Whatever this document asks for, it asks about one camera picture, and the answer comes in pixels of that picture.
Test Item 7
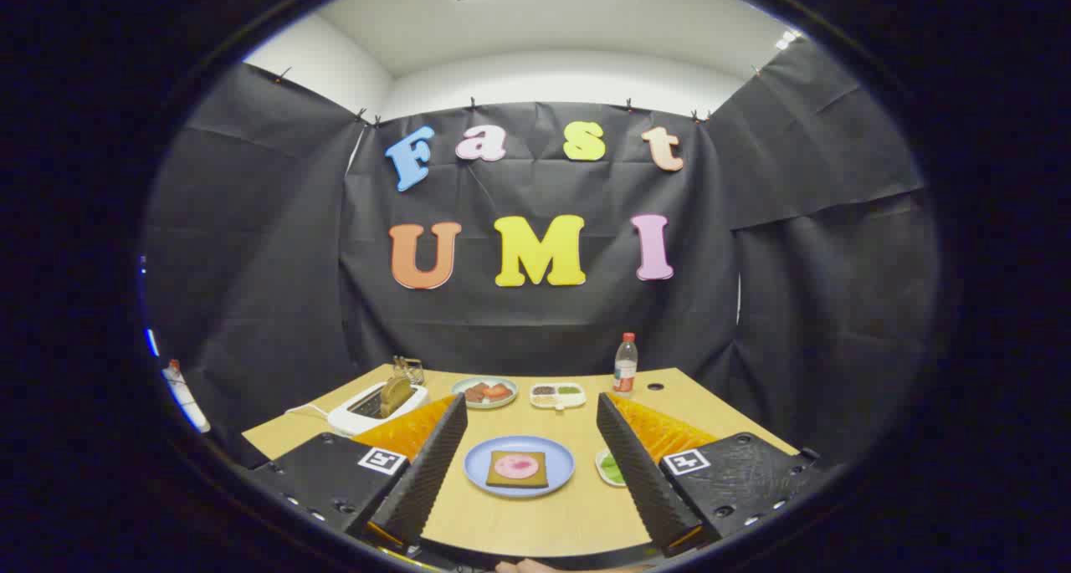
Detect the white divided condiment dish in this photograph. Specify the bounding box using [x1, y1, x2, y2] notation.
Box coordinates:
[530, 382, 587, 411]

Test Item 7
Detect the pale green plate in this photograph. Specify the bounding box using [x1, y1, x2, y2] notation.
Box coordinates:
[452, 376, 519, 410]

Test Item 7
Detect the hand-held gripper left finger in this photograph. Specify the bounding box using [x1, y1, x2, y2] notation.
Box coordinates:
[247, 393, 469, 557]

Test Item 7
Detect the white toaster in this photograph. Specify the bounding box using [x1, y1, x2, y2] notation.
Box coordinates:
[328, 381, 429, 437]

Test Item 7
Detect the white square plate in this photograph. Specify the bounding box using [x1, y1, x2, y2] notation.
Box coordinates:
[595, 448, 628, 488]

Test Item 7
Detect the pink ham slice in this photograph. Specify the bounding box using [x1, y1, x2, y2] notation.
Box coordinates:
[495, 453, 541, 480]

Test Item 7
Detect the brown bread slice with ham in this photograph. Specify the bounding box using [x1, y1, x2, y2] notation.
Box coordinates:
[485, 450, 550, 489]

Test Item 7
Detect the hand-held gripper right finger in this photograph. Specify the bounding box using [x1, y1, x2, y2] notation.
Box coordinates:
[596, 391, 825, 557]

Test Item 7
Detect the toasted brown bread slice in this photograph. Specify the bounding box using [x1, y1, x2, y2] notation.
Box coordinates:
[381, 376, 413, 417]

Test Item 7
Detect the clear water bottle red cap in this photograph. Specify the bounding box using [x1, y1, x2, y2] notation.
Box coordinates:
[613, 332, 638, 396]

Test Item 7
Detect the white bottle with red cap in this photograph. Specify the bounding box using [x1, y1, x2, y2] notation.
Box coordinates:
[163, 360, 210, 433]

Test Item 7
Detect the light blue plate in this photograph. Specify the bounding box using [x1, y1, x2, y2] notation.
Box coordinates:
[464, 435, 576, 499]

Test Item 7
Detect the black backdrop cloth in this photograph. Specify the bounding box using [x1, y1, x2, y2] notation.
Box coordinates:
[142, 38, 942, 473]

